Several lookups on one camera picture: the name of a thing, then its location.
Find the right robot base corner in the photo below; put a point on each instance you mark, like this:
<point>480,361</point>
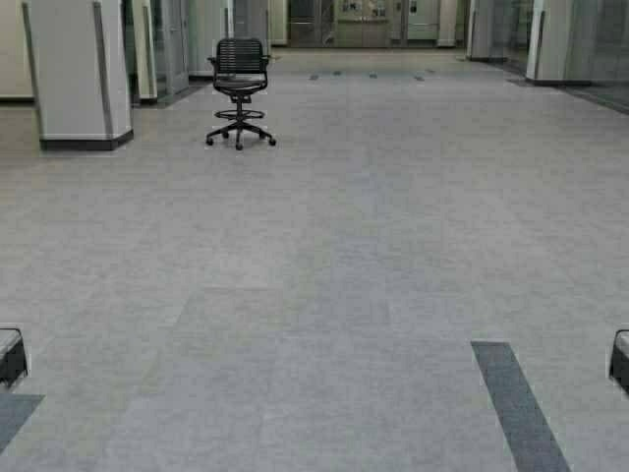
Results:
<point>618,364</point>

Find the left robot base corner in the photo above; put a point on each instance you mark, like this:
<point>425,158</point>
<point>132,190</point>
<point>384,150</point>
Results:
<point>14,356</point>

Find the black mesh office chair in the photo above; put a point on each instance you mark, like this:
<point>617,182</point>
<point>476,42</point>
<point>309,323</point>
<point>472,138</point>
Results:
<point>239,71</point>

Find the distant metal double doors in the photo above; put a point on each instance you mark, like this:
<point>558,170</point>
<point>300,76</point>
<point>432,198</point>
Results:
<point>363,24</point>

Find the white square pillar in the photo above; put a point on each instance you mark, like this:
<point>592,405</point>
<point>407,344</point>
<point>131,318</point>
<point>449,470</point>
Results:
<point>78,74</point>

